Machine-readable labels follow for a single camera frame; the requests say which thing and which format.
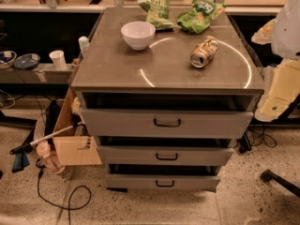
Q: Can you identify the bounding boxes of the black chair leg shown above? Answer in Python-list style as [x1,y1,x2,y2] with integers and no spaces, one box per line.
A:
[261,170,300,198]

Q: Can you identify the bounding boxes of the grey drawer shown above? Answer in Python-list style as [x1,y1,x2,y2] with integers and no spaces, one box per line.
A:
[82,109,253,139]
[97,145,233,166]
[105,174,220,191]

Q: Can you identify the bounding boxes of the white rod with black handle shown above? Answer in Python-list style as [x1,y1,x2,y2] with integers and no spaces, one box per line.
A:
[9,122,83,155]

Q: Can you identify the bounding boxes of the crushed gold soda can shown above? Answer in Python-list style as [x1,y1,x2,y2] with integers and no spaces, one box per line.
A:
[190,36,218,68]

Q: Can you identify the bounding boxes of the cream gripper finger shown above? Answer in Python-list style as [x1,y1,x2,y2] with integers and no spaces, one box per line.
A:
[254,59,300,122]

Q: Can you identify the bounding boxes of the grey top drawer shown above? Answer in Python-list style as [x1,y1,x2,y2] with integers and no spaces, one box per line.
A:
[82,109,253,139]

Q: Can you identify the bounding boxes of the white paper cup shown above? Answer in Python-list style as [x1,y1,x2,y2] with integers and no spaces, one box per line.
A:
[49,50,67,70]

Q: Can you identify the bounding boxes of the tangled black cables right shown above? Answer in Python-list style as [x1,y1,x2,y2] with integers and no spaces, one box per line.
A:
[236,124,278,155]

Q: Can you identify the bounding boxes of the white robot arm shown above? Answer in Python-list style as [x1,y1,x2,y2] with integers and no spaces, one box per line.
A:
[251,0,300,122]

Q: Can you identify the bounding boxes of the grey drawer cabinet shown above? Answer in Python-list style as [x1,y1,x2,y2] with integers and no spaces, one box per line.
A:
[71,7,263,178]

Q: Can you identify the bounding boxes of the green chip bag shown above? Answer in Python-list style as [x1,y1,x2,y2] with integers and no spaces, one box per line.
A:
[176,0,226,35]
[138,0,174,31]

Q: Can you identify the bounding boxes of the blue cloth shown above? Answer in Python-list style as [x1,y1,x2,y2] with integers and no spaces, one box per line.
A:
[12,152,30,173]

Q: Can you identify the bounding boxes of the grey bottom drawer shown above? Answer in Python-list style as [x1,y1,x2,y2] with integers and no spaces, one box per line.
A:
[105,174,220,191]

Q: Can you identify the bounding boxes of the cardboard box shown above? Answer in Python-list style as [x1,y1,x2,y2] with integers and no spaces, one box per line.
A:
[52,88,101,166]

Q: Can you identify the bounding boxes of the white bowl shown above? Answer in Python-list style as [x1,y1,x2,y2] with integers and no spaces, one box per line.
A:
[121,22,156,50]

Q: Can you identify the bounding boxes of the green chip bag right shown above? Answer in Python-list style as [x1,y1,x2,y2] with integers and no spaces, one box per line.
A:
[176,0,226,35]

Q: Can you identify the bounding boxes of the grey middle drawer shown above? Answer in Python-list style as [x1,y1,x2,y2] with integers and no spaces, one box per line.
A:
[97,145,233,166]

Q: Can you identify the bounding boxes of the black floor cable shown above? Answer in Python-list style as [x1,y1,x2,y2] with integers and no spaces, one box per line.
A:
[36,167,93,225]

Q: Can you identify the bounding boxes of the small patterned bowl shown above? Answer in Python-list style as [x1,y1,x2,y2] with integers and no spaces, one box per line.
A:
[0,51,17,69]

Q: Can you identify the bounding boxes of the dark blue plate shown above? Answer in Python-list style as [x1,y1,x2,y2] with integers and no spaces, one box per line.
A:
[13,53,40,70]

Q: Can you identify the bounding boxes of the white plastic bottle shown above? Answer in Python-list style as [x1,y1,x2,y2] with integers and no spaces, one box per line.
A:
[78,37,90,56]

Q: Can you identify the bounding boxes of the green chip bag left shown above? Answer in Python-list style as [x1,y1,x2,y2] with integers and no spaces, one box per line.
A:
[138,0,174,31]

